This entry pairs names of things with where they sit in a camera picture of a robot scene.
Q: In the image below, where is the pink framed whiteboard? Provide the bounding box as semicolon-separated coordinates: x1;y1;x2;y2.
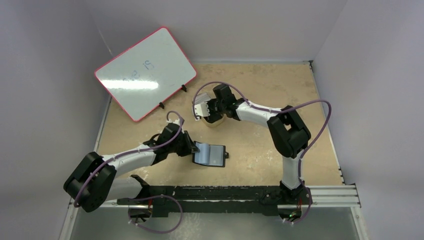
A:
94;27;197;122

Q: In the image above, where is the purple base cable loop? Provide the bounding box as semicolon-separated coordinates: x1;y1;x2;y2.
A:
127;194;184;235

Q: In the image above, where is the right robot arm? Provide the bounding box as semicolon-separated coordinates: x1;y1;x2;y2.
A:
207;84;311;204

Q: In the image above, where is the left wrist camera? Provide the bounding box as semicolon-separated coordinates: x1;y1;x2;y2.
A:
166;117;185;128

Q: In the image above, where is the stack of credit cards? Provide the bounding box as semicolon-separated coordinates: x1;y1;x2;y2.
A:
193;92;212;105

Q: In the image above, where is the black leather card holder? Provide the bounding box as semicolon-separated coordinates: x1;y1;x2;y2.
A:
192;141;230;168

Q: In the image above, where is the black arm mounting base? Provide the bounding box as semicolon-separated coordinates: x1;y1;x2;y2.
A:
117;177;313;223

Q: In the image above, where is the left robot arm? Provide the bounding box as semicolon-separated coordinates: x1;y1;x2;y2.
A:
63;123;200;213

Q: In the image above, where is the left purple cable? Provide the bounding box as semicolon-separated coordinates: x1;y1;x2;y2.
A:
73;110;185;209

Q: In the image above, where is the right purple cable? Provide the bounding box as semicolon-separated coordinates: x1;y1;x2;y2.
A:
191;81;332;226

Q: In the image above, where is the beige plastic tray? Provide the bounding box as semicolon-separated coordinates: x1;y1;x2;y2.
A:
201;116;226;128

